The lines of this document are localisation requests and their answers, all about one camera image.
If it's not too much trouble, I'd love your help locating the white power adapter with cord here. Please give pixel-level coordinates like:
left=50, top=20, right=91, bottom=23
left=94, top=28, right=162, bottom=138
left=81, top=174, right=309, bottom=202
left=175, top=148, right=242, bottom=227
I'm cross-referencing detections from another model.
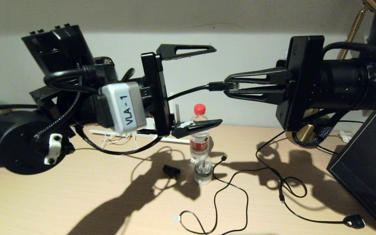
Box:
left=101, top=132, right=139, bottom=158

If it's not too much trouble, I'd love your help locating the white router with antennas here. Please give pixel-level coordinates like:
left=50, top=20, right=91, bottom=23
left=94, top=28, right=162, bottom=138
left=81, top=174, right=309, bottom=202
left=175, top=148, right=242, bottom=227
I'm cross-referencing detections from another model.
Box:
left=89, top=104, right=190, bottom=144

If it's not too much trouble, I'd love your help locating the water bottle red cap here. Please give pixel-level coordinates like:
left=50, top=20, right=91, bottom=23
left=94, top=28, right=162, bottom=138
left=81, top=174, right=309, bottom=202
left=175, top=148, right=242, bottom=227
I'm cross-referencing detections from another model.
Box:
left=189, top=104, right=210, bottom=163

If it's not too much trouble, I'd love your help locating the small black clip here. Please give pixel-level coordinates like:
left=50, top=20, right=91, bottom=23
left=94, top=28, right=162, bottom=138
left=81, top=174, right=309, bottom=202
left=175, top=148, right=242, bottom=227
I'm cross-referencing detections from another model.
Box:
left=163, top=164, right=181, bottom=179

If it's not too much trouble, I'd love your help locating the brass desk lamp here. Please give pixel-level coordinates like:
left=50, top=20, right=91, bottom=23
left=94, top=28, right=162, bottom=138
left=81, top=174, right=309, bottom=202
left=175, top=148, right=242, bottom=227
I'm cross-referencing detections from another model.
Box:
left=292, top=0, right=376, bottom=149

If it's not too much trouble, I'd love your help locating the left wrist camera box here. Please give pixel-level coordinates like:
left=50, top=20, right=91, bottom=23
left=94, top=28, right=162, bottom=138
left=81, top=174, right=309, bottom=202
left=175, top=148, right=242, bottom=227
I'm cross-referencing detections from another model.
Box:
left=98, top=82, right=148, bottom=133

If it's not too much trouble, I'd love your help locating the black USB cable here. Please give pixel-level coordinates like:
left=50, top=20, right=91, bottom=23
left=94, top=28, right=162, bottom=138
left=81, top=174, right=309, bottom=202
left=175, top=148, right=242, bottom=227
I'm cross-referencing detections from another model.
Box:
left=174, top=154, right=285, bottom=235

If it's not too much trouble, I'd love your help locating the black right camera cable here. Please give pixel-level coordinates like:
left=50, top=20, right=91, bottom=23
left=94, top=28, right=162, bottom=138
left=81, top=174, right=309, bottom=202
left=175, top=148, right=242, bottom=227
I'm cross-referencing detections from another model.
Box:
left=292, top=42, right=376, bottom=148

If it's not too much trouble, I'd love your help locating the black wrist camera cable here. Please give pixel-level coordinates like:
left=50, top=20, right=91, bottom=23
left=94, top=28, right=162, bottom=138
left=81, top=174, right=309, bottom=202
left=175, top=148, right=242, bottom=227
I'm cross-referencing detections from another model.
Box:
left=44, top=57, right=162, bottom=155

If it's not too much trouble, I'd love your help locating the black lamp power cord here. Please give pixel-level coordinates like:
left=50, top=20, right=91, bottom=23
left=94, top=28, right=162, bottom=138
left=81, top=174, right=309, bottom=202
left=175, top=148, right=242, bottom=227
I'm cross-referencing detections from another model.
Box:
left=256, top=131, right=366, bottom=229

